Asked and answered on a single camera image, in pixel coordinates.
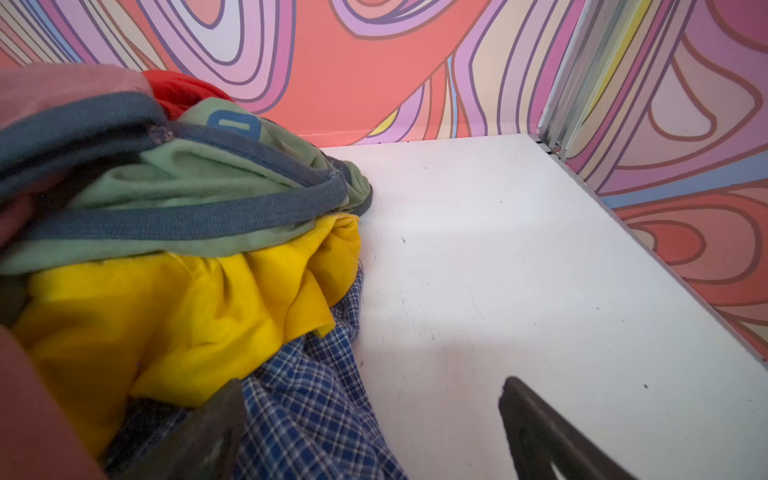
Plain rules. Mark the pink printed t-shirt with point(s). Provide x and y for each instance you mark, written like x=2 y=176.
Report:
x=55 y=118

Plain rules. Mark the red cloth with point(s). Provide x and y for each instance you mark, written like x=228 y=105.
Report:
x=176 y=92

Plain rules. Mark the green shirt blue trim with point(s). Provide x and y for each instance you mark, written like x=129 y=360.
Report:
x=215 y=182

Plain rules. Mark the yellow cloth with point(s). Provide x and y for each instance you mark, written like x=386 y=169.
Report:
x=176 y=328

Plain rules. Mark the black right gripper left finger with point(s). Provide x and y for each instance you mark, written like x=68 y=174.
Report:
x=204 y=446

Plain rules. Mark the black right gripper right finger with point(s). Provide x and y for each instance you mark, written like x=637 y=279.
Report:
x=544 y=445

